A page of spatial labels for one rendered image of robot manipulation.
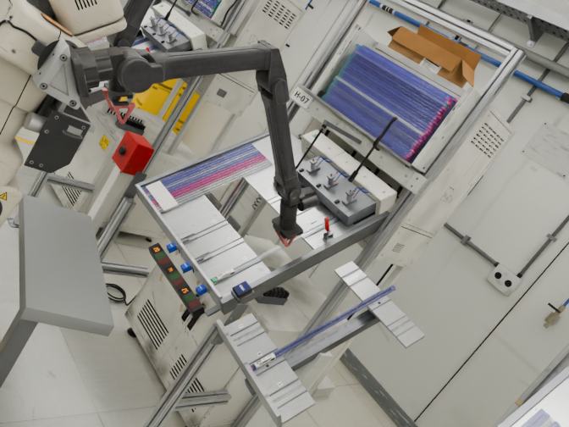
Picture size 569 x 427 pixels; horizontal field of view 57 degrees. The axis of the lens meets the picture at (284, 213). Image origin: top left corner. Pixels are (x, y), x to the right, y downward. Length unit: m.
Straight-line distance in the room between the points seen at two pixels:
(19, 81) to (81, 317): 0.61
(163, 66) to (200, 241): 0.79
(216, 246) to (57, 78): 0.87
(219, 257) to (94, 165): 1.42
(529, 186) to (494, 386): 1.15
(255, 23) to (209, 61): 1.72
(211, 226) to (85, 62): 0.89
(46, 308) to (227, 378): 0.85
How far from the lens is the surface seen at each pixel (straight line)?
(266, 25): 3.11
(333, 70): 2.29
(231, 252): 1.85
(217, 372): 2.16
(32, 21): 1.32
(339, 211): 1.92
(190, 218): 1.99
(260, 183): 2.10
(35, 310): 1.50
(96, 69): 1.25
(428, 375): 3.46
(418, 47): 2.51
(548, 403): 1.66
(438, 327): 3.43
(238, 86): 3.16
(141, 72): 1.27
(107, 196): 2.60
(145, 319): 2.51
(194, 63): 1.33
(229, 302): 1.71
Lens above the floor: 1.46
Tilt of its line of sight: 14 degrees down
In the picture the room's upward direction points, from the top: 34 degrees clockwise
